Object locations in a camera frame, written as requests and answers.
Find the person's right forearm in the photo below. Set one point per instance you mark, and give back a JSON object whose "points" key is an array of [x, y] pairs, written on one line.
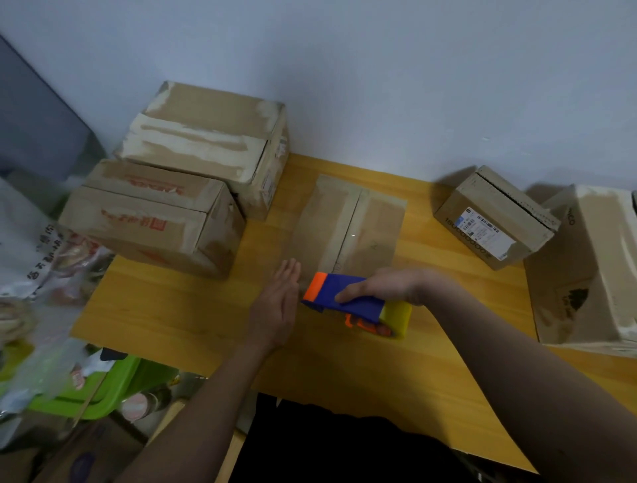
{"points": [[522, 388]]}

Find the person's left forearm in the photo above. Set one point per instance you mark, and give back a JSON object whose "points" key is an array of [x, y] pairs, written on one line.
{"points": [[209, 418]]}

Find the person's left fingers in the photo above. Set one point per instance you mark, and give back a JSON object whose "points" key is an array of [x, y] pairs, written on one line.
{"points": [[287, 277]]}

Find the person's black clothing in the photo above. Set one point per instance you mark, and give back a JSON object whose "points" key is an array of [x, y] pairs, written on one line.
{"points": [[338, 448]]}

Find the small cardboard box white label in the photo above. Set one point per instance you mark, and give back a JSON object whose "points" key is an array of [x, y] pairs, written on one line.
{"points": [[497, 219]]}

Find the brown cardboard box with purple print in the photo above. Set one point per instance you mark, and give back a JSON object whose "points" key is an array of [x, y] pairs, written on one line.
{"points": [[74, 453]]}

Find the white printed plastic bag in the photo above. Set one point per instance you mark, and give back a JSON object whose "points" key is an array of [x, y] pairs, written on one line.
{"points": [[35, 258]]}

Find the large worn cardboard box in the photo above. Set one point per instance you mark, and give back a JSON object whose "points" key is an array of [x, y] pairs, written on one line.
{"points": [[587, 268]]}

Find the round pink-lidded container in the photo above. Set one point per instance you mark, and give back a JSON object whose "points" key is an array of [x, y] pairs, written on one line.
{"points": [[142, 404]]}

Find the green plastic bin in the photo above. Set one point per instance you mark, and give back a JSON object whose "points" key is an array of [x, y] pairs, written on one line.
{"points": [[114, 383]]}

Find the yellowish packing tape roll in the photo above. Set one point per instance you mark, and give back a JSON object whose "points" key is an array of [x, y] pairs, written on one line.
{"points": [[398, 318]]}

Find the cardboard box with torn tape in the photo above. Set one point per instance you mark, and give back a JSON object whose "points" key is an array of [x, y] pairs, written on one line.
{"points": [[209, 134]]}

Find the person's left hand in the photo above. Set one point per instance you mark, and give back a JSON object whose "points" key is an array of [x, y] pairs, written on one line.
{"points": [[272, 311]]}

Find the person's right fingers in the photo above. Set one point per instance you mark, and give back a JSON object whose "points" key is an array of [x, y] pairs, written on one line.
{"points": [[354, 294]]}

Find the person's right hand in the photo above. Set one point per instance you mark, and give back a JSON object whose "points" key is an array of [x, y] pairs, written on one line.
{"points": [[393, 284]]}

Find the blue orange tape dispenser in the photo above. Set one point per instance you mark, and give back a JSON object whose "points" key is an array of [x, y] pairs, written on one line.
{"points": [[343, 296]]}

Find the grey panel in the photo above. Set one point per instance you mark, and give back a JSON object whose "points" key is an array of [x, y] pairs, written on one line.
{"points": [[35, 124]]}

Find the flat cardboard box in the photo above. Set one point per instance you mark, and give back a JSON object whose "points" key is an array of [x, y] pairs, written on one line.
{"points": [[348, 229]]}

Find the cardboard box with red print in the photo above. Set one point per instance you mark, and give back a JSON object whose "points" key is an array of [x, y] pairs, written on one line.
{"points": [[149, 214]]}

